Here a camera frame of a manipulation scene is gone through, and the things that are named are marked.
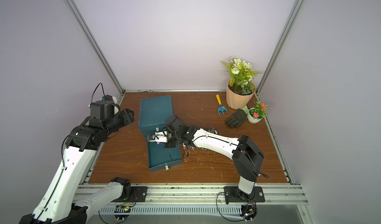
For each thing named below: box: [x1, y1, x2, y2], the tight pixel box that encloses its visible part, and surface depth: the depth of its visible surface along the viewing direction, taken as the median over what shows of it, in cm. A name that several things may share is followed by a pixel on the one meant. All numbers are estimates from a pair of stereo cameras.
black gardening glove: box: [225, 108, 248, 128], surface depth 105 cm
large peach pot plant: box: [221, 56, 260, 110], surface depth 97 cm
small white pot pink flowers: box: [248, 101, 268, 124], surface depth 93 cm
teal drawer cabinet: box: [137, 95, 173, 140], surface depth 83 cm
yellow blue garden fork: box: [215, 94, 230, 117], surface depth 112 cm
